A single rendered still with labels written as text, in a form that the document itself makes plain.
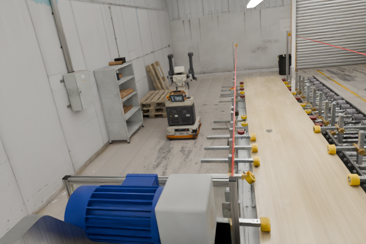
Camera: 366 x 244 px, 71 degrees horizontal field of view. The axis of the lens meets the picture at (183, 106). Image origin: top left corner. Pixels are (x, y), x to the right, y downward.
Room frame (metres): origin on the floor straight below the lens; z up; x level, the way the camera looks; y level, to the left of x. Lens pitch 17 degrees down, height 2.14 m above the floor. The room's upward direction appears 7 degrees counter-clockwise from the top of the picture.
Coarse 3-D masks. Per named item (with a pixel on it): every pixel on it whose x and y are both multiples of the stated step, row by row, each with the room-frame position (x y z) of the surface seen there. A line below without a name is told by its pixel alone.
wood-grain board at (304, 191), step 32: (256, 96) 4.03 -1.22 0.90; (288, 96) 3.82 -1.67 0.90; (256, 128) 2.77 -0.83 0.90; (288, 128) 2.66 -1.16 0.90; (288, 160) 1.99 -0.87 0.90; (320, 160) 1.93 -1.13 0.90; (256, 192) 1.61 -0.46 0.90; (288, 192) 1.57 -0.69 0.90; (320, 192) 1.52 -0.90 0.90; (352, 192) 1.48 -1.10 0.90; (288, 224) 1.27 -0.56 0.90; (320, 224) 1.24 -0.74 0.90; (352, 224) 1.21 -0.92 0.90
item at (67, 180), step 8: (64, 176) 0.70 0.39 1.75; (72, 176) 0.69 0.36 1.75; (80, 176) 0.69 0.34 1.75; (88, 176) 0.68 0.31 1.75; (96, 176) 0.67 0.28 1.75; (104, 176) 0.67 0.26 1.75; (112, 176) 0.66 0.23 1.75; (120, 176) 0.66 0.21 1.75; (160, 176) 0.63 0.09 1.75; (168, 176) 0.62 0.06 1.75; (216, 176) 0.59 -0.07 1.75; (224, 176) 0.59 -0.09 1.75; (232, 176) 0.59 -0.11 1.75; (64, 184) 0.69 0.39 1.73; (80, 184) 0.67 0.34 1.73; (88, 184) 0.67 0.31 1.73; (96, 184) 0.66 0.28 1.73; (104, 184) 0.66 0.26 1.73; (112, 184) 0.65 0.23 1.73; (120, 184) 0.64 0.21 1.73; (160, 184) 0.61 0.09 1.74; (216, 184) 0.58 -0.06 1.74; (224, 184) 0.57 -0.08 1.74; (232, 184) 0.57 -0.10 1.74; (72, 192) 0.69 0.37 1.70; (232, 192) 0.57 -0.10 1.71; (232, 200) 0.57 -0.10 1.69; (232, 208) 0.57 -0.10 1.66; (232, 216) 0.57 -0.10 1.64; (232, 224) 0.57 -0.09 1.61; (240, 240) 0.58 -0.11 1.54
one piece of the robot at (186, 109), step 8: (168, 96) 4.77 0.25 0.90; (192, 96) 4.87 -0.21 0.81; (168, 104) 4.76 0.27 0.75; (176, 104) 4.73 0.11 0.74; (184, 104) 4.69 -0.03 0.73; (192, 104) 4.77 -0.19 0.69; (168, 112) 4.77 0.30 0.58; (176, 112) 4.73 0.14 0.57; (184, 112) 4.69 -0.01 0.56; (192, 112) 4.67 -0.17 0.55; (168, 120) 4.78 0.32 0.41; (176, 120) 4.74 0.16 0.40; (184, 120) 4.70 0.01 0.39; (192, 120) 4.66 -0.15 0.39
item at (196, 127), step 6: (198, 120) 4.94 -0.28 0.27; (168, 126) 4.78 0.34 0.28; (174, 126) 4.73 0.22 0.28; (180, 126) 4.69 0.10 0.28; (186, 126) 4.66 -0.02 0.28; (192, 126) 4.62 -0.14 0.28; (198, 126) 4.82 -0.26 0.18; (168, 132) 4.70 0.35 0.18; (174, 132) 4.67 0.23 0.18; (180, 132) 4.65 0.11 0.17; (186, 132) 4.62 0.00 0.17; (192, 132) 4.60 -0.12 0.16; (198, 132) 4.73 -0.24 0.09; (168, 138) 4.73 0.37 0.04; (174, 138) 4.70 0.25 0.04
